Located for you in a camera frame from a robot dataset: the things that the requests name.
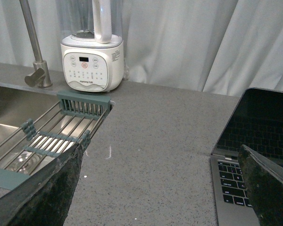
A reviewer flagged white blender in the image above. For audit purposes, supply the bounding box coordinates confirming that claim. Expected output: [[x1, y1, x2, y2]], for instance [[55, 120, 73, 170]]
[[61, 0, 125, 92]]

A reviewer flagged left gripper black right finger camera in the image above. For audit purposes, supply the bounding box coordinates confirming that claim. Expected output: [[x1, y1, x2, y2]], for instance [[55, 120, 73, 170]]
[[238, 145, 283, 226]]

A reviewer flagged steel faucet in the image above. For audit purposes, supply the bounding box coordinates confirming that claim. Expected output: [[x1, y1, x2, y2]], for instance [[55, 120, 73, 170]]
[[19, 0, 52, 89]]

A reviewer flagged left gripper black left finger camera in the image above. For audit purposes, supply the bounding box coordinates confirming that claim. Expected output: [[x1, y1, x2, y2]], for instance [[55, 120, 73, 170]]
[[0, 143, 83, 226]]

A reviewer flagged green steel drying rack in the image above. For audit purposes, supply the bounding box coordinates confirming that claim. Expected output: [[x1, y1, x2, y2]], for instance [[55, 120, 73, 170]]
[[0, 91, 113, 190]]

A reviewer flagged steel sink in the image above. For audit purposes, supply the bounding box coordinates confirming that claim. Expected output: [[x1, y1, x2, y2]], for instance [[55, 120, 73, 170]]
[[0, 81, 114, 176]]

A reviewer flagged grey laptop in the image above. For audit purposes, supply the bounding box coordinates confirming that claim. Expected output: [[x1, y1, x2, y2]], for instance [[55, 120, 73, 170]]
[[210, 88, 283, 226]]

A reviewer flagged white curtain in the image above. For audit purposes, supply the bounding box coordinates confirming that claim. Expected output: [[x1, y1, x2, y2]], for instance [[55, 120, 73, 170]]
[[0, 0, 283, 96]]

